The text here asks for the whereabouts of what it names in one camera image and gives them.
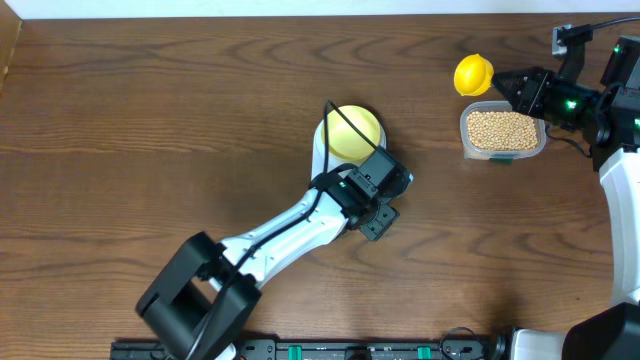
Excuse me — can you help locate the clear plastic container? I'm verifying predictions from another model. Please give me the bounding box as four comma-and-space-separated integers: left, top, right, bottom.
460, 101, 546, 160

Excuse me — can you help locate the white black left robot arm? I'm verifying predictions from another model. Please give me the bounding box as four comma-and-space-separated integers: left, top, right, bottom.
135, 165, 413, 359

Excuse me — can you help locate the white digital kitchen scale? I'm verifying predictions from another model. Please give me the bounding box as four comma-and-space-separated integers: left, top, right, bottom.
310, 122, 389, 181

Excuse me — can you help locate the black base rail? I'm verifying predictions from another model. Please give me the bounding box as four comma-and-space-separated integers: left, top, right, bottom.
109, 338, 506, 360

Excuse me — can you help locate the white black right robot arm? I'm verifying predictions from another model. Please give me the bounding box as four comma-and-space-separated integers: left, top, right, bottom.
492, 28, 639, 359

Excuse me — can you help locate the brown cardboard board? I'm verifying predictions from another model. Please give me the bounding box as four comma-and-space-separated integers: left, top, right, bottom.
0, 0, 22, 84

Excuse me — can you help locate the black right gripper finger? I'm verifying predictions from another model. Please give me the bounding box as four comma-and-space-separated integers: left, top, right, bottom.
496, 87, 520, 108
491, 67, 538, 93

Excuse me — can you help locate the pale yellow plastic bowl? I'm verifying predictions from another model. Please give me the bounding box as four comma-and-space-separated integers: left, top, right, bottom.
328, 105, 382, 161

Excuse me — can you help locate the yellow plastic measuring scoop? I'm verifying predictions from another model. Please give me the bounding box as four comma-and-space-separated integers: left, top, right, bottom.
454, 54, 494, 96

